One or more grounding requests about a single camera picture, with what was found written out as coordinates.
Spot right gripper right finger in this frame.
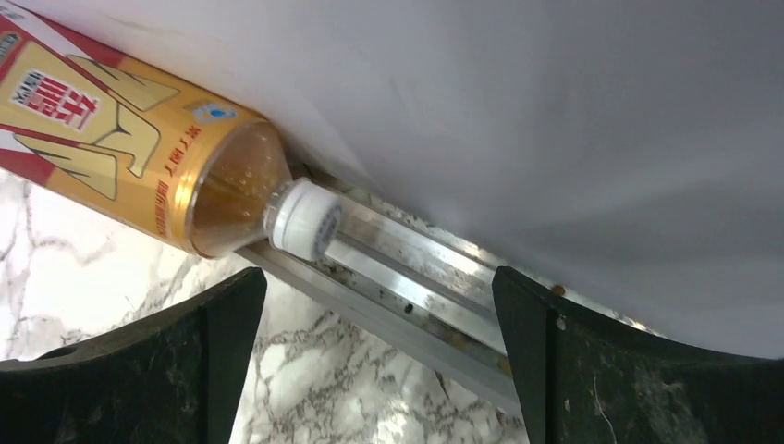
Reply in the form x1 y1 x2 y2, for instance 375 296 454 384
492 266 783 443

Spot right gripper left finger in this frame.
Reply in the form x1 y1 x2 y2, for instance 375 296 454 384
1 267 267 443

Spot amber tea bottle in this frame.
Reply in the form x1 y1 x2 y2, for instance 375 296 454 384
1 1 342 261

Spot aluminium frame rail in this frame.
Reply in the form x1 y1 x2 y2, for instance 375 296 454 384
241 177 521 417

